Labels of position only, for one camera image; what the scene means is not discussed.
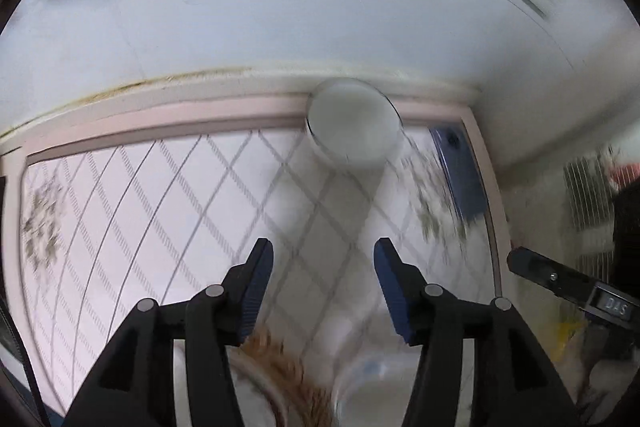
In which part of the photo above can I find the plain white bowl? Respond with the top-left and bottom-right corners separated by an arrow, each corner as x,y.
306,78 -> 403,168

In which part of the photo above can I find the checked floral tablecloth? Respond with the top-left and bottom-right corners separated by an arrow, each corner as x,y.
20,119 -> 501,427

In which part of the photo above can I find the blue smartphone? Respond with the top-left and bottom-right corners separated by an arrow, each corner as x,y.
430,127 -> 487,224

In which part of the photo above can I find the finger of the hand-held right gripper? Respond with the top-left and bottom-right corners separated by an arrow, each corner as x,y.
507,247 -> 601,308

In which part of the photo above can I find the blue patterned white bowl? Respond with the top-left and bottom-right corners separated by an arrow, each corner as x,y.
332,347 -> 426,427

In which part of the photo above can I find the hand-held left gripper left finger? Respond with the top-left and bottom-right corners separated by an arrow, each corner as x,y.
62,237 -> 275,427

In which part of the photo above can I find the white wire rack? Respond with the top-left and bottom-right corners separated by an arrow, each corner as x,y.
564,154 -> 618,258

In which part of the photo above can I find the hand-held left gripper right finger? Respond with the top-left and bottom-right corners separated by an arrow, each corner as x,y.
373,237 -> 581,427

